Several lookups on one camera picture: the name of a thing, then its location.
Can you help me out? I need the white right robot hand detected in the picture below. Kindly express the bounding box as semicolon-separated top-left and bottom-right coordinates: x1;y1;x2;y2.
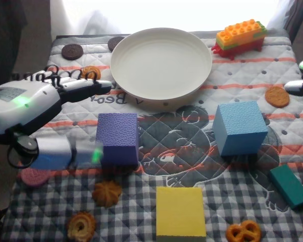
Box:
284;58;303;101

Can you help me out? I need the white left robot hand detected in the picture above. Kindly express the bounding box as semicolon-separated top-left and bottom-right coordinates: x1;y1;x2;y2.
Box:
0;77;113;169

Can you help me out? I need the light blue block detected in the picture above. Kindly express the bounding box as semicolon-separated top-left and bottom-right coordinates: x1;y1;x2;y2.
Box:
212;100;269;157

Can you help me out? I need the purple foam cube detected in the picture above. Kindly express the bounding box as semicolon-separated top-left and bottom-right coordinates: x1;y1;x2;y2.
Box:
95;112;139;168

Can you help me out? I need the white round plate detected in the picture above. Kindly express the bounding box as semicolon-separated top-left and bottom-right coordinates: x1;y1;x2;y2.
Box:
110;28;213;101

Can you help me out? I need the yellow foam cube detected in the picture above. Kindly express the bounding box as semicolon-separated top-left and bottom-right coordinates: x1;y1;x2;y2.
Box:
156;187;207;242

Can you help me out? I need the round tan biscuit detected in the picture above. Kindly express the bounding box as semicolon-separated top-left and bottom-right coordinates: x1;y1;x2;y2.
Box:
264;86;290;108

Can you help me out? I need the grey printed quilt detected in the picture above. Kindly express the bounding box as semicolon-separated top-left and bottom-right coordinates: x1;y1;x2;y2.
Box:
1;32;303;242

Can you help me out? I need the pink round cookie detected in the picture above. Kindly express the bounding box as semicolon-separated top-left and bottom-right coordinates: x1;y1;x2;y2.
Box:
20;167;50;187

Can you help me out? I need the orange green red brick toy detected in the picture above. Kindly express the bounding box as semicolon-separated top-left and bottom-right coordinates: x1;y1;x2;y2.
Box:
211;19;268;61

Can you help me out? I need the round chocolate cookie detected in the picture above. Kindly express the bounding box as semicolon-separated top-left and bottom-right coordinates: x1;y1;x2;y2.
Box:
61;44;84;61
107;36;126;52

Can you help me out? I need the orange swirl cookie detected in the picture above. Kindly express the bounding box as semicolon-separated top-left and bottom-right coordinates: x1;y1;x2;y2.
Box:
80;66;102;80

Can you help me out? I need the teal foam block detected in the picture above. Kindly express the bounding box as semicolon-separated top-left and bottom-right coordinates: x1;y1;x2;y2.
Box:
269;165;303;210

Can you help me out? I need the golden rosette cookie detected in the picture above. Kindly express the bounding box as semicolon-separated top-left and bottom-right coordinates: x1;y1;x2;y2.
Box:
92;180;122;208

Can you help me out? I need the golden pretzel cookie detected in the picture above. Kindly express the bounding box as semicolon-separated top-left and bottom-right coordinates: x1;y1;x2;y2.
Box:
225;220;262;242

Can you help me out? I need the golden ring swirl cookie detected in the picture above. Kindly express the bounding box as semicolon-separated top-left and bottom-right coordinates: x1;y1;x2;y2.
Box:
67;211;96;241

